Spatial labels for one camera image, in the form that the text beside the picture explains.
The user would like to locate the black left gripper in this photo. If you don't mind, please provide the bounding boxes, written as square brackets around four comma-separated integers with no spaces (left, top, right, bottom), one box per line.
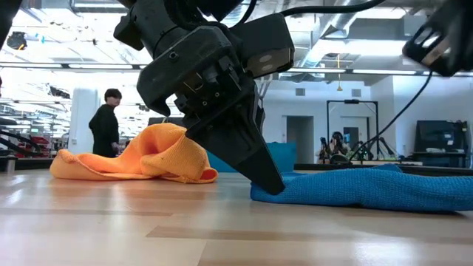
[136,25,286,196]

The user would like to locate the orange microfiber towel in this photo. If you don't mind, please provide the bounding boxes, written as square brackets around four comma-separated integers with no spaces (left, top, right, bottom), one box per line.
[50,123,219,185]

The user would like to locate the blue microfiber towel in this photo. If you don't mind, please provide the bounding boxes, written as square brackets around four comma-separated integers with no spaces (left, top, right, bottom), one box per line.
[250,164,473,213]

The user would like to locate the person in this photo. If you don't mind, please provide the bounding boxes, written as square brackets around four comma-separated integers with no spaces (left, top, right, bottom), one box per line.
[88,88,123,159]
[319,131,352,163]

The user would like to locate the black background monitor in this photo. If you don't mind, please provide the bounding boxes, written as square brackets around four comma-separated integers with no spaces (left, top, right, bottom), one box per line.
[147,116,186,127]

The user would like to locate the white building pillar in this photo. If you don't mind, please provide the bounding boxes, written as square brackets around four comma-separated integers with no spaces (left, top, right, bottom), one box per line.
[68,87,101,155]

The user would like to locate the dark side table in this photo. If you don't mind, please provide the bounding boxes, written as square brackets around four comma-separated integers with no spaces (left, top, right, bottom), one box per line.
[409,150,470,169]

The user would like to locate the black ceiling device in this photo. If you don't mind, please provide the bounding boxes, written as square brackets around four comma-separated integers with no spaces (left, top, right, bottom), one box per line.
[6,31,27,51]

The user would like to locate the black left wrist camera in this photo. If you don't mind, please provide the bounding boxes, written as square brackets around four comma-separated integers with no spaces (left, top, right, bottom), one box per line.
[231,13,296,79]

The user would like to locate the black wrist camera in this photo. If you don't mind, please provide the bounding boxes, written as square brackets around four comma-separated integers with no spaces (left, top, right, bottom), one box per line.
[231,13,296,79]
[401,0,473,78]

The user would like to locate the yellow hanging cord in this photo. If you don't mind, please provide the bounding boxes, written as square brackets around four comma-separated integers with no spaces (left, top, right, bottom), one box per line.
[336,53,343,92]

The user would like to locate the black background station frame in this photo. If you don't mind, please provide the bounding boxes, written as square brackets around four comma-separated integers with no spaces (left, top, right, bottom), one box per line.
[326,98,380,160]

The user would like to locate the silver slanted ventilation duct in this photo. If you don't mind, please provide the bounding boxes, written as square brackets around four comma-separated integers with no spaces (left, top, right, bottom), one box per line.
[301,0,367,67]

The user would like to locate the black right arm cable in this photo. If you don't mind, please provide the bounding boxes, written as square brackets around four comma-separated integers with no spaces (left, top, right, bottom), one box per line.
[349,72,433,162]

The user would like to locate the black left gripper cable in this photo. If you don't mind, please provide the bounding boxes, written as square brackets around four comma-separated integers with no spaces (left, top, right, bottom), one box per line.
[280,0,385,18]

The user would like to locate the large dark wall screen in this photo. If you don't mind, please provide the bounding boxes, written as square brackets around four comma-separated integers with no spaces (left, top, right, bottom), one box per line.
[415,120,469,153]

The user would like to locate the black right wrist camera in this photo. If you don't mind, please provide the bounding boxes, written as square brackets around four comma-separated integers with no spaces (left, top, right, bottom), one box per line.
[401,0,473,78]

